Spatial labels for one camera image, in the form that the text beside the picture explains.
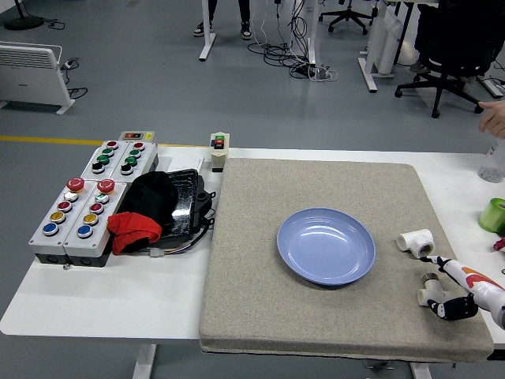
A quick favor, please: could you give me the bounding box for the black heater cable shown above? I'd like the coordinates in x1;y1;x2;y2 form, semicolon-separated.
58;58;89;100

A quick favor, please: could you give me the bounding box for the four-button control box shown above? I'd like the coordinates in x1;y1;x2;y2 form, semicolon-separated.
80;140;128;181
108;141;159;182

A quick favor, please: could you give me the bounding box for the white tee pipe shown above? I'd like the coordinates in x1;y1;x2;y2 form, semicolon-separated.
417;272;453;309

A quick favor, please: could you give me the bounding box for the blue plate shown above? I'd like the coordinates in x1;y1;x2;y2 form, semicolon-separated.
275;208;377;288

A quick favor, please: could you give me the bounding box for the plain white tee pipe fitting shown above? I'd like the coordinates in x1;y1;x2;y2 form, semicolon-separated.
396;227;436;257

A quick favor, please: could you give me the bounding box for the white desk leg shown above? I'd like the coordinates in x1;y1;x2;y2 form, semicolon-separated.
198;0;217;62

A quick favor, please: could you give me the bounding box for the large black office chair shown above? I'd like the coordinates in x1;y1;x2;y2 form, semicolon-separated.
394;0;505;119

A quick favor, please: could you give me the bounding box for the beige start-stop switch box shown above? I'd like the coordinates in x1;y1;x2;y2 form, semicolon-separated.
208;132;232;174

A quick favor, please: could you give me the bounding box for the white table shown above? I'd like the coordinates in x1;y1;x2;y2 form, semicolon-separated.
0;144;505;379

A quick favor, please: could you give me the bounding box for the small black office chair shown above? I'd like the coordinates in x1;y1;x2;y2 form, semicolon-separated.
318;0;376;36

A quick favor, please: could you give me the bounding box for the white paper sheet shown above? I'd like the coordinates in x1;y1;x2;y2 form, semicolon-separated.
159;155;206;174

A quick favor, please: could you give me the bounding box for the five-button control box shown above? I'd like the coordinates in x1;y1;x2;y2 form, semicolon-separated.
62;179;128;268
28;177;96;265

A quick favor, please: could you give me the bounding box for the black floor cable bundle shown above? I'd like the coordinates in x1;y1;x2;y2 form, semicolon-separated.
247;0;320;80

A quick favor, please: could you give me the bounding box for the standing person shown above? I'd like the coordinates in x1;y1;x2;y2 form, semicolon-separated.
193;0;253;41

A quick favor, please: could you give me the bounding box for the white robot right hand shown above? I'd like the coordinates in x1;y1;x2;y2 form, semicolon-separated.
419;255;505;329

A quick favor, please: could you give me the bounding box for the green tape roll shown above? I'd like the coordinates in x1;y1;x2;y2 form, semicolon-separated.
477;197;505;238

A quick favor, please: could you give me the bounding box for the grey-brown mat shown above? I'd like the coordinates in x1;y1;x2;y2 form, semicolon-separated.
198;157;496;364

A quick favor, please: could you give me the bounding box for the wire bundle with white connector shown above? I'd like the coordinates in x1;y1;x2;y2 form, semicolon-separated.
148;220;216;260

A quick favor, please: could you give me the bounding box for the grey flat switch box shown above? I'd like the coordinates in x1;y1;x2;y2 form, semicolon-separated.
119;130;157;144

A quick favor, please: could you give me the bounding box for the red cloth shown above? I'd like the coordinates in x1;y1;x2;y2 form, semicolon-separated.
107;212;163;256

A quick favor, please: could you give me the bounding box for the white panel heater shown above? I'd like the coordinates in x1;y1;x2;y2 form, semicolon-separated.
0;41;77;116

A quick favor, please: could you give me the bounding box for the white desk frame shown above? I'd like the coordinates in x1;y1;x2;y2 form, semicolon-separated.
357;0;423;94

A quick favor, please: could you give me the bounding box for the clear plastic bottle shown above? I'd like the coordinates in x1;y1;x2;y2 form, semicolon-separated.
477;137;505;183

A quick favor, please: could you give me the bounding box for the black cloth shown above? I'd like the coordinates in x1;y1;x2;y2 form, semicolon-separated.
119;171;181;234

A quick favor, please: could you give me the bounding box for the person's hand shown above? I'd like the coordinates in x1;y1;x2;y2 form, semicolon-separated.
477;100;505;139

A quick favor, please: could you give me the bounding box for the black round stand base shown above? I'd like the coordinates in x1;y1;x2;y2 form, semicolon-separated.
3;0;44;32

